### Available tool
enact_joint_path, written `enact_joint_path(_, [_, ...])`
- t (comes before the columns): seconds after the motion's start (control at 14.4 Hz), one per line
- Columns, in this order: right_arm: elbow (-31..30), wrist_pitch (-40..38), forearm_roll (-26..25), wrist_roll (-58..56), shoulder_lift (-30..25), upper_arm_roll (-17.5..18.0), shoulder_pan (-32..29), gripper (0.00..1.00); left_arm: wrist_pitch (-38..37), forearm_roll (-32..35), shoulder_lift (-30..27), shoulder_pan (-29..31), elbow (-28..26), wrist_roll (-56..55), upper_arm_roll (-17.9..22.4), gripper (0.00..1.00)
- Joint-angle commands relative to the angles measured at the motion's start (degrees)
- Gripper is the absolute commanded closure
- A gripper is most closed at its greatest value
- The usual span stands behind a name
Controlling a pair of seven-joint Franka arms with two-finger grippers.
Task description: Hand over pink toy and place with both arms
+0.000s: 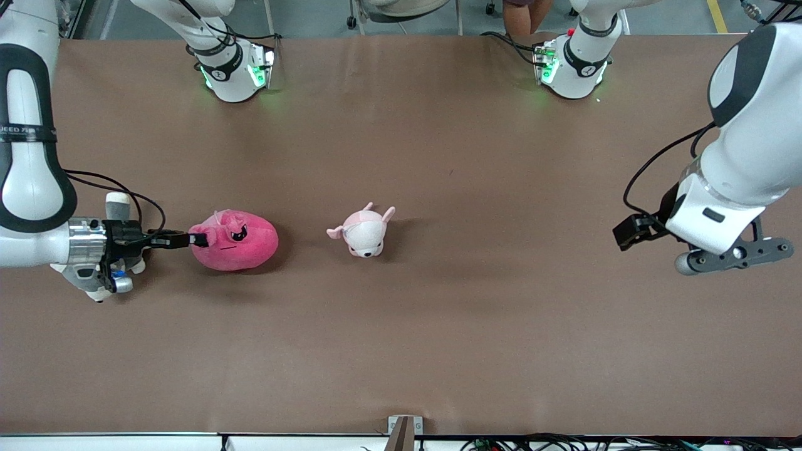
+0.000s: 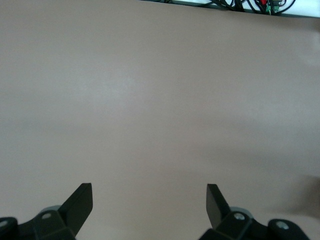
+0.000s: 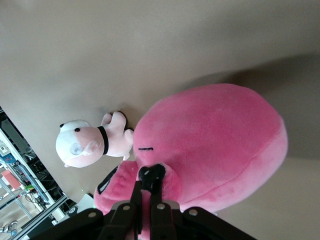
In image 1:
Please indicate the grey white plush husky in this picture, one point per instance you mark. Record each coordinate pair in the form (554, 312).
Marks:
(118, 203)

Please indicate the person's bare legs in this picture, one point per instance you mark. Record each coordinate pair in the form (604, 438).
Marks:
(529, 15)

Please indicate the pale pink plush dog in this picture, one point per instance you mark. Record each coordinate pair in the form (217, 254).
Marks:
(366, 235)

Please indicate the metal table edge bracket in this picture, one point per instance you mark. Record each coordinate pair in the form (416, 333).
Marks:
(404, 432)

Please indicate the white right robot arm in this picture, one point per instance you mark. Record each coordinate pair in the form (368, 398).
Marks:
(31, 188)

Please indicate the hot pink plush toy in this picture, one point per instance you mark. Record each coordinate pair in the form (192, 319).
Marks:
(250, 250)

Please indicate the office chair base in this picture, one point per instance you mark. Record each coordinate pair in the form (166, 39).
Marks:
(401, 6)

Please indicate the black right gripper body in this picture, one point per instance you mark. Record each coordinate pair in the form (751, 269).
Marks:
(121, 242)

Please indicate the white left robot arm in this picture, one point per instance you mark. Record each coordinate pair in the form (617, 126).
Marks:
(752, 156)

